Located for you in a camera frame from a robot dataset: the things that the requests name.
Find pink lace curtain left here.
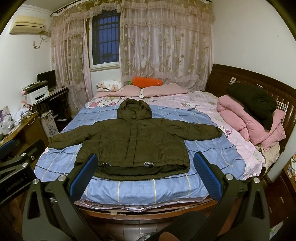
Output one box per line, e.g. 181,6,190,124
49,4,93,116

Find pink pillow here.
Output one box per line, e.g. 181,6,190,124
139,83,188,98
95,85,140,97

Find pink lace curtain right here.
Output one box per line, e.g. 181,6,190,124
119,1,214,91

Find pink lace curtain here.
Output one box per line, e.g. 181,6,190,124
119,1,214,91
49,4,93,116

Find black computer monitor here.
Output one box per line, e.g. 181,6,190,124
37,70,57,92

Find black computer desk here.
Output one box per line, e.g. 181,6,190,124
29,87,72,132

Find orange carrot plush pillow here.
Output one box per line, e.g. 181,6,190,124
129,77,163,88

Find dark wooden headboard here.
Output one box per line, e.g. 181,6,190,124
205,64,295,152

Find white printer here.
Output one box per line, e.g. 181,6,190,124
22,81,49,105

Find barred window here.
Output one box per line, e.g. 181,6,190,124
90,10,120,68

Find blue plaid bed blanket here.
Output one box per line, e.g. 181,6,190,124
35,105,247,205

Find pink pillow right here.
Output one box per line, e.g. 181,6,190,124
139,83,188,98

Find pink pillow left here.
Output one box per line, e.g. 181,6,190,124
95,85,140,97

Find pink folded quilt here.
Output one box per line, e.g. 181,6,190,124
217,95,286,149

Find white desktop computer tower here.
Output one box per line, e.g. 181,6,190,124
41,110,59,138

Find dark olive hooded puffer jacket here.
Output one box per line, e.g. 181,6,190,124
49,99,223,181

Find white wall air conditioner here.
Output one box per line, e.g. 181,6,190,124
10,15,46,35

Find black garment on quilt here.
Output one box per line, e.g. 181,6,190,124
226,83,277,131

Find brown wooden side cabinet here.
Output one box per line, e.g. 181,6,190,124
1,113,48,162

